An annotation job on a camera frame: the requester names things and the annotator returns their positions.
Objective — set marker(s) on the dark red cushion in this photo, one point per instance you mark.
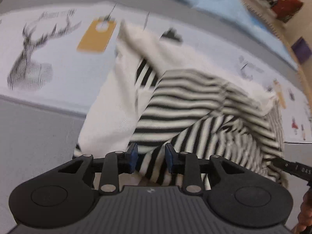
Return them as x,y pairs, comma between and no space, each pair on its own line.
287,4

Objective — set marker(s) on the light blue sheet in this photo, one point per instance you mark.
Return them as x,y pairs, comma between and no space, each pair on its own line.
219,2

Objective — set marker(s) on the printed white table cloth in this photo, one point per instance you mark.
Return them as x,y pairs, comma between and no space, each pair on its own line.
304,82

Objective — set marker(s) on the person's right hand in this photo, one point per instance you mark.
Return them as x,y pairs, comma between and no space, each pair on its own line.
307,214

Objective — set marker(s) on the black white striped hooded top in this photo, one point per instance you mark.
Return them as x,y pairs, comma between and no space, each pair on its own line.
175,97

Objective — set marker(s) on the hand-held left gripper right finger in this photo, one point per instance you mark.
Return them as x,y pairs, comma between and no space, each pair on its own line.
169,158

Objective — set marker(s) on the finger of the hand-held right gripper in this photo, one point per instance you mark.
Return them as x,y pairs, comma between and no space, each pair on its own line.
292,169

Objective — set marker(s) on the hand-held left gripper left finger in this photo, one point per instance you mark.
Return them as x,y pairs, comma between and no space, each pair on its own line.
133,157

